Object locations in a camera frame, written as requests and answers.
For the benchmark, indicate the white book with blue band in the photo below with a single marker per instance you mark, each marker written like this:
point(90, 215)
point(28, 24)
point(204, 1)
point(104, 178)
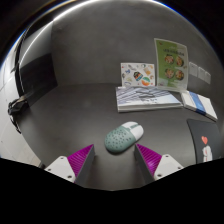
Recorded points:
point(200, 105)

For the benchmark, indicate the white sticker sheet card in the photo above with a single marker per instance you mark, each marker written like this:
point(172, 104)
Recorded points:
point(136, 75)

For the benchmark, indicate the white wall socket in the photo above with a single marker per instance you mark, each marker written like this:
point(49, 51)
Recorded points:
point(207, 77)
point(201, 73)
point(193, 69)

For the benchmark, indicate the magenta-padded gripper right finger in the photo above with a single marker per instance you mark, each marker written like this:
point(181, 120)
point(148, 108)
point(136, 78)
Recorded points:
point(166, 163)

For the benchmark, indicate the grey striped book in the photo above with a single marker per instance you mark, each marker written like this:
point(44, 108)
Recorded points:
point(146, 100)

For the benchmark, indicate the black mouse pad with heart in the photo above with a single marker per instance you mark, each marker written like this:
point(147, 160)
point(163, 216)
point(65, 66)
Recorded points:
point(200, 130)

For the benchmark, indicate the teal and white perforated mouse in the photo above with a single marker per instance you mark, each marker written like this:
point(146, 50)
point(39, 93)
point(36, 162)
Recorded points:
point(121, 138)

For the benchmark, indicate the green food poster stand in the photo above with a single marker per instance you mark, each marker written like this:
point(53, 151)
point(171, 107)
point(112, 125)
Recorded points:
point(171, 63)

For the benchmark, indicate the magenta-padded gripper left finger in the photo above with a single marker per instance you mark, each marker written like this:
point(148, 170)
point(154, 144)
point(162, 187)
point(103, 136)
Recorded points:
point(60, 165)

